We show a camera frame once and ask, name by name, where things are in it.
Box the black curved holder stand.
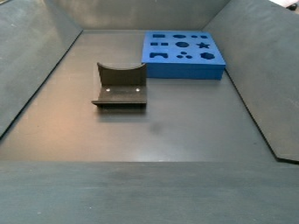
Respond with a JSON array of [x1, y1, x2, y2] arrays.
[[93, 63, 147, 107]]

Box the blue shape sorter block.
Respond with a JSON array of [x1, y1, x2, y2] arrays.
[[142, 31, 226, 80]]

